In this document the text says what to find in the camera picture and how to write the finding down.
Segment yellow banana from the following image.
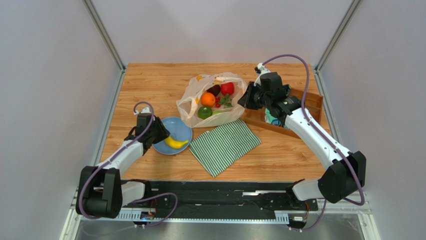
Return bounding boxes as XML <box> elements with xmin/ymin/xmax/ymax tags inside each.
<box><xmin>164</xmin><ymin>136</ymin><xmax>189</xmax><ymax>150</ymax></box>

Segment red pomegranate fruit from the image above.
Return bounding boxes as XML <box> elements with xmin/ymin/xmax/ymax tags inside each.
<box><xmin>220</xmin><ymin>82</ymin><xmax>235</xmax><ymax>96</ymax></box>

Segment cherry sprig with leaves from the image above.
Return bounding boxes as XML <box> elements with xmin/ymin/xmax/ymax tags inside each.
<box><xmin>214</xmin><ymin>94</ymin><xmax>233</xmax><ymax>108</ymax></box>

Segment dark red apple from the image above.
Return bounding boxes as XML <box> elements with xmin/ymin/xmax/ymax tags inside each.
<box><xmin>206</xmin><ymin>84</ymin><xmax>221</xmax><ymax>97</ymax></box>

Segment translucent banana print plastic bag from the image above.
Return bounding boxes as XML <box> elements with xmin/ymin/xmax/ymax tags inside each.
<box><xmin>176</xmin><ymin>72</ymin><xmax>248</xmax><ymax>128</ymax></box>

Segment orange fruit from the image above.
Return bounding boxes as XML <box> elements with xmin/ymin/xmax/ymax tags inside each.
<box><xmin>200</xmin><ymin>92</ymin><xmax>216</xmax><ymax>108</ymax></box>

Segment dark green mango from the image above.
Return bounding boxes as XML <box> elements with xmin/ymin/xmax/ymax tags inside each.
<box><xmin>197</xmin><ymin>106</ymin><xmax>213</xmax><ymax>120</ymax></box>

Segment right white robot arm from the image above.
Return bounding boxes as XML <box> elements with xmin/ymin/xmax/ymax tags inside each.
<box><xmin>238</xmin><ymin>72</ymin><xmax>367</xmax><ymax>206</ymax></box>

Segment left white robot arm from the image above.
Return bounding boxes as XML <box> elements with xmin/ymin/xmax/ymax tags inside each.
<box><xmin>75</xmin><ymin>113</ymin><xmax>170</xmax><ymax>219</ymax></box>

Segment blue plate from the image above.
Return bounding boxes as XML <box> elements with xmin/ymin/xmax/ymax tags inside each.
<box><xmin>153</xmin><ymin>117</ymin><xmax>193</xmax><ymax>155</ymax></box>

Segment teal white socks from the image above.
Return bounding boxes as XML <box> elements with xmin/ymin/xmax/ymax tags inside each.
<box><xmin>264</xmin><ymin>109</ymin><xmax>289</xmax><ymax>130</ymax></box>

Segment wooden compartment tray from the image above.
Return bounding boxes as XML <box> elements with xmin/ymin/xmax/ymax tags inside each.
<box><xmin>241</xmin><ymin>92</ymin><xmax>323</xmax><ymax>139</ymax></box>

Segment green striped cloth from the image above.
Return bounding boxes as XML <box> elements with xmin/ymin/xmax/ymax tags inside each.
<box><xmin>189</xmin><ymin>119</ymin><xmax>261</xmax><ymax>178</ymax></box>

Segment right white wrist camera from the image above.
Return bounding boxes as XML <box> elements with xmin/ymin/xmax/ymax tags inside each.
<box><xmin>254</xmin><ymin>62</ymin><xmax>271</xmax><ymax>87</ymax></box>

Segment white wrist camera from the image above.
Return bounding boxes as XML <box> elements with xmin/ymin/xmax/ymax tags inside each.
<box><xmin>133</xmin><ymin>106</ymin><xmax>153</xmax><ymax>116</ymax></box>
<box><xmin>254</xmin><ymin>62</ymin><xmax>271</xmax><ymax>87</ymax></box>

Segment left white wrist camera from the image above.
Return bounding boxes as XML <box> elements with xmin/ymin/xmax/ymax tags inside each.
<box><xmin>133</xmin><ymin>106</ymin><xmax>153</xmax><ymax>116</ymax></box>

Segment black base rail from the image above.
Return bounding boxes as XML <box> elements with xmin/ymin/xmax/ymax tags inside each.
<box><xmin>128</xmin><ymin>180</ymin><xmax>319</xmax><ymax>222</ymax></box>

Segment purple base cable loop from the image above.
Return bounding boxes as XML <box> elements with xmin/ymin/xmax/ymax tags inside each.
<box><xmin>128</xmin><ymin>192</ymin><xmax>179</xmax><ymax>229</ymax></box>

